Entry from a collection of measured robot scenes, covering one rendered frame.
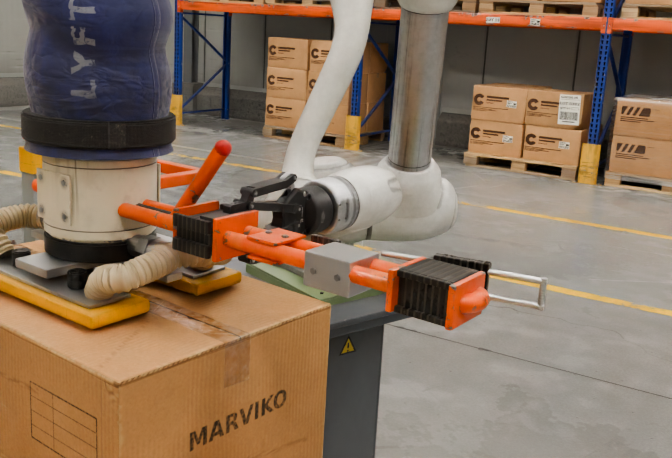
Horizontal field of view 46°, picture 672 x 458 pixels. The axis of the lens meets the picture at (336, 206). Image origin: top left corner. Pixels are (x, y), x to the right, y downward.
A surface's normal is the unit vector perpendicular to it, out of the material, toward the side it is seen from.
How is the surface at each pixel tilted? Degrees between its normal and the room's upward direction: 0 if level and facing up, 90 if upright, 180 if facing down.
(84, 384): 90
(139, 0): 69
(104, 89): 79
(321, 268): 90
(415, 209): 107
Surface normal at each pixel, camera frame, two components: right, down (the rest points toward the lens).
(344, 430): 0.63, 0.21
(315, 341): 0.78, 0.18
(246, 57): -0.51, 0.16
